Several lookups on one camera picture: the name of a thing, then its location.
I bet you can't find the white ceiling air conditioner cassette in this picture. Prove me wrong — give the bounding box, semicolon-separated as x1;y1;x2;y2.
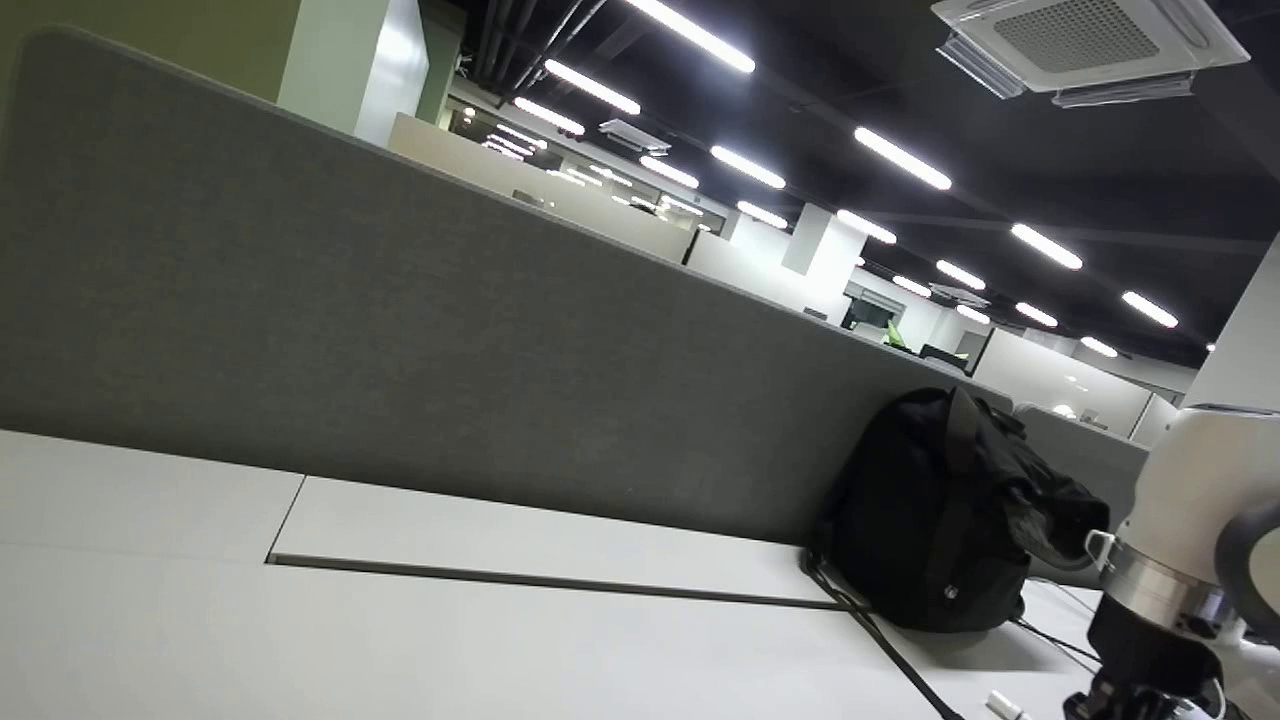
929;0;1257;112

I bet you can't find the grey fabric desk divider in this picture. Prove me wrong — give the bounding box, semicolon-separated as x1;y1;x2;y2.
0;25;1153;552

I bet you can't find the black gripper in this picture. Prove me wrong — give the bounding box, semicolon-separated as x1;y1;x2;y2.
1060;592;1233;720

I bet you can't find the white desk cable flap cover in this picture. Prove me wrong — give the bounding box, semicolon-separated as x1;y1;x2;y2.
264;474;840;612

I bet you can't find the thin black cable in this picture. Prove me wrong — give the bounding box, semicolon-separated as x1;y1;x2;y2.
1014;617;1104;673

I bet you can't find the dark background monitor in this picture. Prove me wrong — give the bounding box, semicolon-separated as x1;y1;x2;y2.
840;291;901;341

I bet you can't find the black backpack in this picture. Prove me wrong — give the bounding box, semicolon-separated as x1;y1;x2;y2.
812;383;1116;636

